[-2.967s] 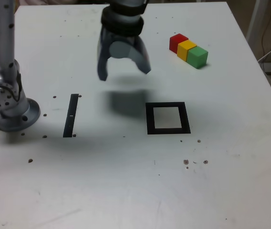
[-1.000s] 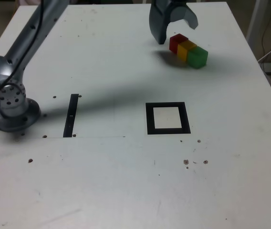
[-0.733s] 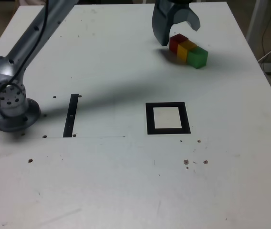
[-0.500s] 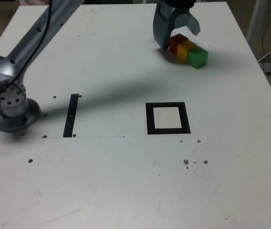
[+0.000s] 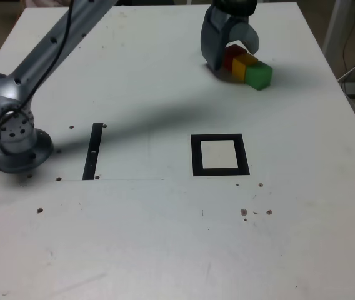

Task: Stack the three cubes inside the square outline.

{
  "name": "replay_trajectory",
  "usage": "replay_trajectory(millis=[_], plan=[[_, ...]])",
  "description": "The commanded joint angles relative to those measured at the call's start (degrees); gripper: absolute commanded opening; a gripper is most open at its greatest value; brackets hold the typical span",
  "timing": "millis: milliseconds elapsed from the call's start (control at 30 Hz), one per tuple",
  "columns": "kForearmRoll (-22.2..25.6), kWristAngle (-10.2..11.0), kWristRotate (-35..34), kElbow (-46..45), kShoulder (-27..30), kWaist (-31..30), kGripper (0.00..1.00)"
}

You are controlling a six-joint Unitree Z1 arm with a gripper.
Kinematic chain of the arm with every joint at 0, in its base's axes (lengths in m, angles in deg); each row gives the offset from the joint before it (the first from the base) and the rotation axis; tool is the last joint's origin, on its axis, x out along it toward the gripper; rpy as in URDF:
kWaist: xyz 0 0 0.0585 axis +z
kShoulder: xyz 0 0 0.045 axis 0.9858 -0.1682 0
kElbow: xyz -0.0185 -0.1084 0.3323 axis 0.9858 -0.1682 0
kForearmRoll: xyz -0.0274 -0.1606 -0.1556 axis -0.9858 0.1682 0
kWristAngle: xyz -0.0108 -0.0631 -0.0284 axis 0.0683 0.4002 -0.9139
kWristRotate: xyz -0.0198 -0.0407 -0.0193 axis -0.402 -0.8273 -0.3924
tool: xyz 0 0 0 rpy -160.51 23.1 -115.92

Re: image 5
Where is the black tape square outline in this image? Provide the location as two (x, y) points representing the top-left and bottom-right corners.
(190, 133), (251, 178)

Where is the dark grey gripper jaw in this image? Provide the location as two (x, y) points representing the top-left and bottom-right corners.
(200, 5), (233, 72)

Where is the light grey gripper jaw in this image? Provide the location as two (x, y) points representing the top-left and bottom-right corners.
(226, 16), (261, 54)

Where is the yellow cube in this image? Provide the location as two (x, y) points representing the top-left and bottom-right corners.
(232, 52), (259, 81)

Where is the thin black cable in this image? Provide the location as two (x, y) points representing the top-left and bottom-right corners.
(342, 0), (355, 94)

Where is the black tape strip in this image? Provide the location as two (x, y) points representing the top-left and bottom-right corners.
(82, 122), (104, 181)

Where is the white metal post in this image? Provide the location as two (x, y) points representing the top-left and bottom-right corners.
(322, 0), (355, 63)

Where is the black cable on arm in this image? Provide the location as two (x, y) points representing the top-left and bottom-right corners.
(0, 0), (75, 157)

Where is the red cube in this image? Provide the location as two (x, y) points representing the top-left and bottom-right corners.
(222, 44), (248, 71)

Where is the green cube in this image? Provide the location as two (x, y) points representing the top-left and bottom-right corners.
(245, 61), (274, 91)

